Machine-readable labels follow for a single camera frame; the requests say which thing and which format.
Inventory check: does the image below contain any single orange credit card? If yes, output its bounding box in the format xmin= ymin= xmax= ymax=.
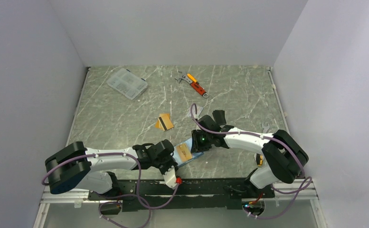
xmin=175 ymin=143 xmax=193 ymax=163

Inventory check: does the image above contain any blue card holder wallet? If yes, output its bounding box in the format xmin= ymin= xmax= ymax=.
xmin=173 ymin=138 xmax=204 ymax=167

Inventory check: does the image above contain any orange credit cards stack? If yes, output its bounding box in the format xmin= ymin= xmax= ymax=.
xmin=155 ymin=113 xmax=174 ymax=131

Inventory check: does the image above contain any silver grey card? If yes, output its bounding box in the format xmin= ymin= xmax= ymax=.
xmin=187 ymin=104 xmax=203 ymax=119

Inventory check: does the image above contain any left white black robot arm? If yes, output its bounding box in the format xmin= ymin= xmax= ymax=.
xmin=42 ymin=140 xmax=182 ymax=200

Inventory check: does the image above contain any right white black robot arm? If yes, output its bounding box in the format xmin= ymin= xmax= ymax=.
xmin=191 ymin=115 xmax=309 ymax=197

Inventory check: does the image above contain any black card case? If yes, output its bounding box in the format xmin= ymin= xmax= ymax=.
xmin=212 ymin=110 xmax=227 ymax=125

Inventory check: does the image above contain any red adjustable wrench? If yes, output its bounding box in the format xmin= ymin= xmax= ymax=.
xmin=175 ymin=70 xmax=209 ymax=98

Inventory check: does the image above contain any yellow black small tool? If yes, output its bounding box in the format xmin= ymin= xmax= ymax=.
xmin=255 ymin=154 xmax=264 ymax=167

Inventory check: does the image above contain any silver open-end wrench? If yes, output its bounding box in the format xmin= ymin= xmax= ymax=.
xmin=261 ymin=122 xmax=270 ymax=133

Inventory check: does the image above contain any clear plastic organizer box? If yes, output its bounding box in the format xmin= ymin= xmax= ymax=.
xmin=106 ymin=68 xmax=148 ymax=100

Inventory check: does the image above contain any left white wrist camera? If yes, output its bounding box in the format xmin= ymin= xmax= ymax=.
xmin=163 ymin=166 xmax=182 ymax=189

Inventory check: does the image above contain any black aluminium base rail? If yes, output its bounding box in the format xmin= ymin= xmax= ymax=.
xmin=41 ymin=178 xmax=318 ymax=212

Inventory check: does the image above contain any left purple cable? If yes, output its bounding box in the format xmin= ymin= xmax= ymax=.
xmin=41 ymin=152 xmax=181 ymax=228

